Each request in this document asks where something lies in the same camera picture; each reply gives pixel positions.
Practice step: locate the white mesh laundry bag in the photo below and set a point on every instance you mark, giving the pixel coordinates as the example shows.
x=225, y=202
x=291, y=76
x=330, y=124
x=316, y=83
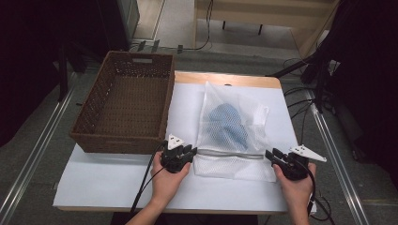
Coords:
x=237, y=165

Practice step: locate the person's left hand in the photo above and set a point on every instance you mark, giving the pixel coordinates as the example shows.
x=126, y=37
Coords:
x=169, y=184

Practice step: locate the light wooden bench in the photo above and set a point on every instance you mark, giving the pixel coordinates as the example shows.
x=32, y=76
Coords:
x=263, y=15

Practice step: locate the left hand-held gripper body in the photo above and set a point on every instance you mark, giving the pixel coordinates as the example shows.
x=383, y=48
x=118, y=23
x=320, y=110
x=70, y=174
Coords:
x=173, y=156

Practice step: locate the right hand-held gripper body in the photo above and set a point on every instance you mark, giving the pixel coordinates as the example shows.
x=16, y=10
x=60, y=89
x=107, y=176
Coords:
x=294, y=167

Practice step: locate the dark cabinet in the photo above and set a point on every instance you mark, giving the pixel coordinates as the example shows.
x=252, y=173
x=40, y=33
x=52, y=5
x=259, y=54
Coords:
x=120, y=22

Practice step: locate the metal floor rail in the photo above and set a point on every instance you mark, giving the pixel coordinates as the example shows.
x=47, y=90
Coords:
x=338, y=156
x=34, y=146

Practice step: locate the blue cloth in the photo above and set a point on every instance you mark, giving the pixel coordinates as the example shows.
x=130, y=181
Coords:
x=228, y=125

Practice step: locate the person's right hand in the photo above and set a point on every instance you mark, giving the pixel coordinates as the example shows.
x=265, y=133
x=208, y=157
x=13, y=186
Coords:
x=295, y=189

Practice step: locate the brown woven basket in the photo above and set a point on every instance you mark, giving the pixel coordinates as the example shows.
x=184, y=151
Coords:
x=128, y=106

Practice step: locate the black metal stand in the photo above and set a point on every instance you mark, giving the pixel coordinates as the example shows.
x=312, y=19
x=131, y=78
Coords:
x=64, y=72
x=316, y=72

